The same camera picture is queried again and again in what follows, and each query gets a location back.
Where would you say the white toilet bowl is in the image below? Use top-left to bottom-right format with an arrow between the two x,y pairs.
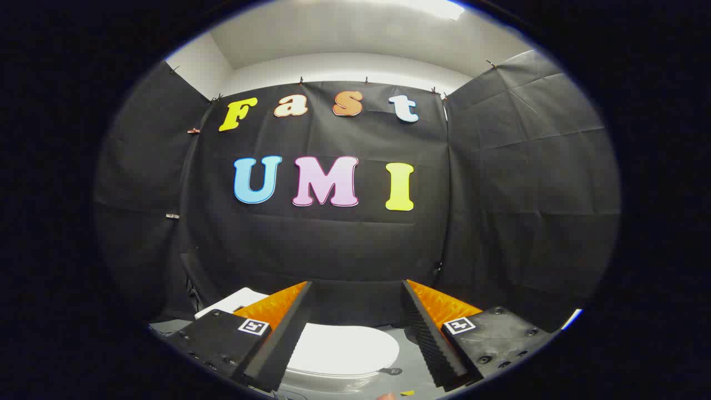
279,369 -> 392,393

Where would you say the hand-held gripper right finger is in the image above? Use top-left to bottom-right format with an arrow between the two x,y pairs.
402,279 -> 558,389

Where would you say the white toilet tank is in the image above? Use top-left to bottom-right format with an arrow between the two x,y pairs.
194,287 -> 270,320

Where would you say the black backdrop cloth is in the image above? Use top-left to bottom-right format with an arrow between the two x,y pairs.
93,50 -> 622,333

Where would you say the white toilet lid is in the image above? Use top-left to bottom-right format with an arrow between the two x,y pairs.
286,324 -> 400,379

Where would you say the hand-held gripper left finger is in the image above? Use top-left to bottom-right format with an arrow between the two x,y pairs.
166,281 -> 313,393

